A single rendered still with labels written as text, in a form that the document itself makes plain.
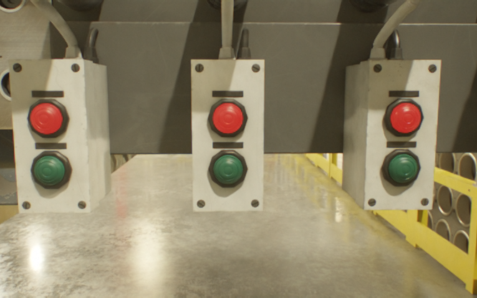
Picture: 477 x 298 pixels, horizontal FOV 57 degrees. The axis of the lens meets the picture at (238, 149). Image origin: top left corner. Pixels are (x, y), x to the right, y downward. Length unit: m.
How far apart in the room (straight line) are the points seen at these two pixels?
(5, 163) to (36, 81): 0.22
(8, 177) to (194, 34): 0.32
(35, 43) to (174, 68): 0.18
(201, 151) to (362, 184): 0.17
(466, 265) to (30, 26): 1.67
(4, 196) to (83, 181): 0.23
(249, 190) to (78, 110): 0.18
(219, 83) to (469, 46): 0.31
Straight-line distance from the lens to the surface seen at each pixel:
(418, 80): 0.47
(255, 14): 0.56
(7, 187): 0.67
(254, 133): 0.43
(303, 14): 0.57
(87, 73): 0.46
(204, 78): 0.43
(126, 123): 0.53
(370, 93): 0.45
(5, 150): 0.66
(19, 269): 2.11
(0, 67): 0.62
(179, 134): 0.53
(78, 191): 0.46
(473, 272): 1.87
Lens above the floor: 0.74
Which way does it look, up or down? 8 degrees down
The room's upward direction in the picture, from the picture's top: straight up
